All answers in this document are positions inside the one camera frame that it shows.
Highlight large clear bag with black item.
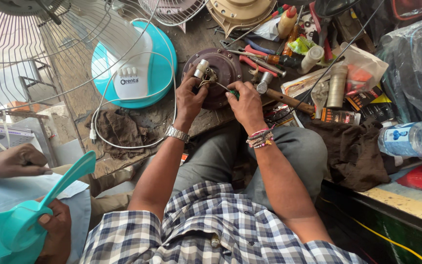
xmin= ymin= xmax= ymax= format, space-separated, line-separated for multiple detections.
xmin=376 ymin=13 xmax=422 ymax=121

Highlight beige bottle with red cap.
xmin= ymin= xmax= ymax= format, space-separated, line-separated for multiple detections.
xmin=277 ymin=5 xmax=298 ymax=39

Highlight blue white plaid shirt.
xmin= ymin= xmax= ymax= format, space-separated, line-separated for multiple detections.
xmin=80 ymin=181 xmax=367 ymax=264

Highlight small white wire fan guard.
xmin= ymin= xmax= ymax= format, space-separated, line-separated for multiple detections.
xmin=138 ymin=0 xmax=210 ymax=27

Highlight white plastic bag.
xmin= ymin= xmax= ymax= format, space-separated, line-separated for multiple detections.
xmin=337 ymin=42 xmax=389 ymax=96

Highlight red handled pliers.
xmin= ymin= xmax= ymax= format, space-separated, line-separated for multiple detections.
xmin=239 ymin=45 xmax=279 ymax=78

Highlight clear plastic water bottle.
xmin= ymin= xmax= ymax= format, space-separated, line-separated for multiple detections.
xmin=378 ymin=120 xmax=422 ymax=158

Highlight flat black orange printed box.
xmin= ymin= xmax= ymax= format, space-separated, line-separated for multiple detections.
xmin=345 ymin=86 xmax=384 ymax=111

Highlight maroon round fan motor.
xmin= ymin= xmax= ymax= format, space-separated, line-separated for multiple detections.
xmin=182 ymin=48 xmax=244 ymax=110

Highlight beige cardboard tube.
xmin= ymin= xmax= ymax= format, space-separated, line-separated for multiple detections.
xmin=326 ymin=65 xmax=348 ymax=109

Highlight teal white table fan base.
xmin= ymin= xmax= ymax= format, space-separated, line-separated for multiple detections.
xmin=91 ymin=20 xmax=178 ymax=109

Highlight grey trousers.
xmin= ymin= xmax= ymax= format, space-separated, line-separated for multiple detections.
xmin=171 ymin=121 xmax=329 ymax=211

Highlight white power cord with plug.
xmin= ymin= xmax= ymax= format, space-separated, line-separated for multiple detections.
xmin=89 ymin=18 xmax=178 ymax=150

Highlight hammer with wooden handle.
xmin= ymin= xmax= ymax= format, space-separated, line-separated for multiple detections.
xmin=256 ymin=71 xmax=316 ymax=116

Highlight orange handled screwdriver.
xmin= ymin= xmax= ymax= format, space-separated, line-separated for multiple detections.
xmin=282 ymin=5 xmax=304 ymax=56

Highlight printed paper packet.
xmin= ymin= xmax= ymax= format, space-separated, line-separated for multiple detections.
xmin=281 ymin=68 xmax=338 ymax=98

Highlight gold fan motor housing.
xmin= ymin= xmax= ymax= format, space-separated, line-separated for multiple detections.
xmin=206 ymin=0 xmax=277 ymax=37

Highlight white cylindrical capacitor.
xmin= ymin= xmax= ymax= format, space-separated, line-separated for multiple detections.
xmin=193 ymin=59 xmax=210 ymax=79

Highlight teal plastic fan blade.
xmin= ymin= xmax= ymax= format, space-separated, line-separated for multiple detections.
xmin=0 ymin=150 xmax=97 ymax=264

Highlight bundle of motor wires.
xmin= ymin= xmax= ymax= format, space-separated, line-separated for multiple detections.
xmin=198 ymin=70 xmax=233 ymax=92

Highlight large white wire fan guard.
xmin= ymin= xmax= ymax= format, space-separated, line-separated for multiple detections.
xmin=0 ymin=0 xmax=160 ymax=114

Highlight brown knitted rag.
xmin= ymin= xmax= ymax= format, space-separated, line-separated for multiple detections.
xmin=85 ymin=109 xmax=159 ymax=160

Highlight white plastic cylinder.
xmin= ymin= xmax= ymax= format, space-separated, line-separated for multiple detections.
xmin=298 ymin=45 xmax=325 ymax=75

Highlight green plastic packet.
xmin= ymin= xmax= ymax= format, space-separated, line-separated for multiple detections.
xmin=288 ymin=37 xmax=318 ymax=55

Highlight person's left hand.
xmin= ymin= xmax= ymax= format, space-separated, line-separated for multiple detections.
xmin=174 ymin=65 xmax=210 ymax=130

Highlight yellow cable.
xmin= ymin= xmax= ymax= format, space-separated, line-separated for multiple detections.
xmin=319 ymin=196 xmax=422 ymax=264

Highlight dark brown cloth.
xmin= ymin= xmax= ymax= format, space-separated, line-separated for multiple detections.
xmin=305 ymin=120 xmax=398 ymax=192

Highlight amber and black handled screwdriver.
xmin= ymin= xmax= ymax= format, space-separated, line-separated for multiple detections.
xmin=227 ymin=49 xmax=303 ymax=68

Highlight person's right hand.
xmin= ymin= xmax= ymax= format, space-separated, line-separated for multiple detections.
xmin=226 ymin=81 xmax=271 ymax=135

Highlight long black orange printed box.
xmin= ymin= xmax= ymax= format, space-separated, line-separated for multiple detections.
xmin=321 ymin=107 xmax=361 ymax=126

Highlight silver metal wristwatch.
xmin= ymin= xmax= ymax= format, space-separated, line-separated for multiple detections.
xmin=164 ymin=125 xmax=190 ymax=143

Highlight thin black cable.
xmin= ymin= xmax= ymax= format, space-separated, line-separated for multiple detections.
xmin=266 ymin=0 xmax=385 ymax=123

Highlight blue handled tool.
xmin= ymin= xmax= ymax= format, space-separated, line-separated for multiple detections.
xmin=243 ymin=37 xmax=275 ymax=55

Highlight colourful beaded bracelets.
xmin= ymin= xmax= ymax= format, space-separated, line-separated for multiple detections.
xmin=246 ymin=126 xmax=275 ymax=149

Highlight white printed carton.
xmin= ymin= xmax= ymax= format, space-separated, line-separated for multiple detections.
xmin=0 ymin=123 xmax=36 ymax=158

